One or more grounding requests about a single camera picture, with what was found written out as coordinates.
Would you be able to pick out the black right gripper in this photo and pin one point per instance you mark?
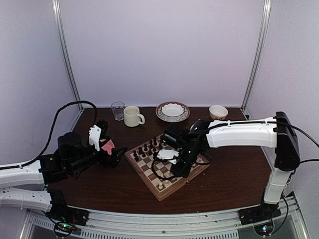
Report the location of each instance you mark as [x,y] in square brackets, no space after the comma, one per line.
[182,172]

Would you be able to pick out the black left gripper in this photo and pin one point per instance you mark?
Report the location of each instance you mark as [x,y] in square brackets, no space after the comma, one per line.
[113,161]

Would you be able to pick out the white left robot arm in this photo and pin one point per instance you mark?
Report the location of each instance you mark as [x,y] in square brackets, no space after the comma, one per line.
[69,160]

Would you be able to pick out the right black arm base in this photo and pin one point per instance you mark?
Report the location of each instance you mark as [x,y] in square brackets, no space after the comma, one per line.
[260,213]

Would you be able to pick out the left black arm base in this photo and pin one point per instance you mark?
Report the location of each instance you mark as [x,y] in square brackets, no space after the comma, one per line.
[70,215]

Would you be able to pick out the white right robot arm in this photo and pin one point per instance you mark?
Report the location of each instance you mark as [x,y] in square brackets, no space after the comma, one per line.
[273,132]

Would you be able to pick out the wooden chess board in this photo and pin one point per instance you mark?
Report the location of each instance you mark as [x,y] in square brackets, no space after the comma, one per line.
[153,172]

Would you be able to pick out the pink cat-ear bowl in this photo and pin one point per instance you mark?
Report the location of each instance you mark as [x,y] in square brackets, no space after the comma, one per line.
[107,145]

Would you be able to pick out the patterned brown rim plate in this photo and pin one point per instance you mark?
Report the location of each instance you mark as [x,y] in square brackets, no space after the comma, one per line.
[179,118]

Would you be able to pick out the cream ribbed mug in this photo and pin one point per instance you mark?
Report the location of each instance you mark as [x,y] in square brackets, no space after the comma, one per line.
[132,116]

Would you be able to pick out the clear drinking glass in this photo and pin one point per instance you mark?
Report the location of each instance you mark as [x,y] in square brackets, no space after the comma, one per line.
[118,110]

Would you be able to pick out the white scalloped bowl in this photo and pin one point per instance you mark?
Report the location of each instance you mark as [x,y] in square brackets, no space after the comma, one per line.
[172,110]

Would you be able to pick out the white floral small bowl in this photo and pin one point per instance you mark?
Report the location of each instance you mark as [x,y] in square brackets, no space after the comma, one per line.
[218,112]

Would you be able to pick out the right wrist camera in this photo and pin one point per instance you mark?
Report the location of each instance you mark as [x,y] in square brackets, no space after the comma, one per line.
[169,155]

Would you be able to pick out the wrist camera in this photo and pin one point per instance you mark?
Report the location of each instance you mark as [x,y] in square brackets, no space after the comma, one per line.
[97,132]
[169,155]

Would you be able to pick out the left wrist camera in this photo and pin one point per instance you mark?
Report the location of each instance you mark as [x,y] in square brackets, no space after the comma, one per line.
[97,132]

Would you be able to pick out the front aluminium rail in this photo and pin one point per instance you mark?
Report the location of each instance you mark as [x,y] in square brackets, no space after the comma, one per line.
[224,224]

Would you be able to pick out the left aluminium frame post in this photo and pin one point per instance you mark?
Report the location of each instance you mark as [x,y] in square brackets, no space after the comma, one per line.
[63,45]

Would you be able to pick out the aluminium frame post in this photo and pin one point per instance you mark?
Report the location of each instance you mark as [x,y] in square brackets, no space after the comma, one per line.
[63,45]
[264,25]

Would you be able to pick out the right aluminium frame post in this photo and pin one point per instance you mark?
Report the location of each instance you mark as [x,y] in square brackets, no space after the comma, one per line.
[264,25]

